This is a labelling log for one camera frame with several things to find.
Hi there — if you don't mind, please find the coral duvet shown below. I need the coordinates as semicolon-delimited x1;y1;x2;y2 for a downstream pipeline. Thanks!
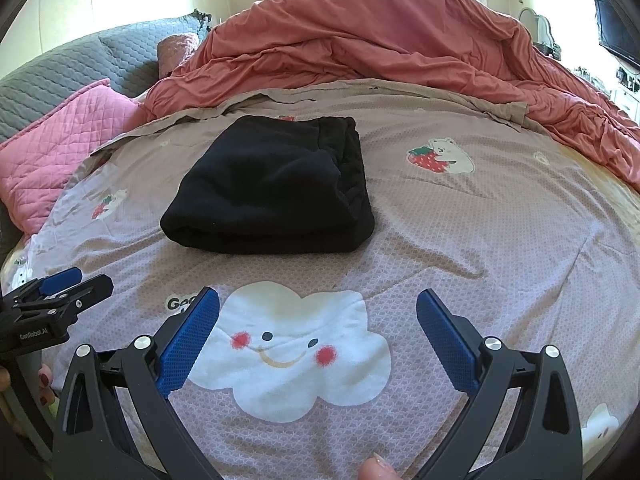
142;0;640;193

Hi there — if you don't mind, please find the pink quilted pillow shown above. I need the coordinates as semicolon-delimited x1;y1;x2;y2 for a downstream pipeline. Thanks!
0;78;151;236

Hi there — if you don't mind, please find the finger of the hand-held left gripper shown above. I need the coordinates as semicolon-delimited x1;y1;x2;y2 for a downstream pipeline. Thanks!
15;274;114;319
12;267;84;306

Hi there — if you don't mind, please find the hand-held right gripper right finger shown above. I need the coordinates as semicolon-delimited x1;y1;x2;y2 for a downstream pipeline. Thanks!
415;287;585;480

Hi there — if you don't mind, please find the person's right hand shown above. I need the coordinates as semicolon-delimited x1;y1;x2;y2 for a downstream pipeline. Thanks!
357;452;401;480

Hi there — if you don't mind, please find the small pink pillow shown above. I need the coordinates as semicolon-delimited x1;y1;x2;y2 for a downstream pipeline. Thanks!
156;32;201;75

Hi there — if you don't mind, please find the grey quilted pillow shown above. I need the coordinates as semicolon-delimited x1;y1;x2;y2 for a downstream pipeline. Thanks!
97;10;211;81
0;40;163;146

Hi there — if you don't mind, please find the white framed mirror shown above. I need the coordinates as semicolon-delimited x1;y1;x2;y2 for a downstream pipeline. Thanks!
517;7;557;51

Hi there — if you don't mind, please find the white cabinet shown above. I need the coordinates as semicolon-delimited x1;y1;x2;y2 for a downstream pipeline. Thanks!
607;67;640;122

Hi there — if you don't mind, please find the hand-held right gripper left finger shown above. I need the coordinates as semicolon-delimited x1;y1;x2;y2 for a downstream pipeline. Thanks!
51;286;223;480

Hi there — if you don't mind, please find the printed beige blanket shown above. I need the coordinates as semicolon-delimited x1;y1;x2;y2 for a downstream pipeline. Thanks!
0;77;640;480

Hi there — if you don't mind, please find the yellow bed sheet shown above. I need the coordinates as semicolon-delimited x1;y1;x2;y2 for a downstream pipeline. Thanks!
565;145;640;221

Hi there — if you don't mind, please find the person's left hand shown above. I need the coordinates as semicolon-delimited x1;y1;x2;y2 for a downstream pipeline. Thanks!
36;362;60;410

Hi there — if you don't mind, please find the black sweater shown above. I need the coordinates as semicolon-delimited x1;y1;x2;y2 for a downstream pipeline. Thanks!
160;115;377;256

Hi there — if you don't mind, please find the black television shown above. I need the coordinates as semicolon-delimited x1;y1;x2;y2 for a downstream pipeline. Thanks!
594;0;640;68

